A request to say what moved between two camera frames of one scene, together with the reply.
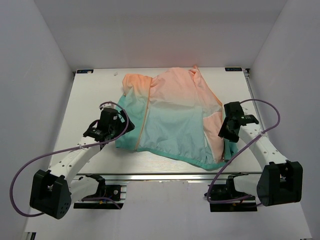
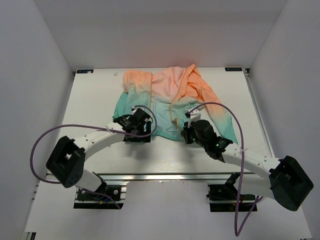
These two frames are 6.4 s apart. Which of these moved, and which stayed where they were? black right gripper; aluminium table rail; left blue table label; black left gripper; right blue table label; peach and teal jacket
Moved: peach and teal jacket; black left gripper; black right gripper
Stayed: left blue table label; aluminium table rail; right blue table label
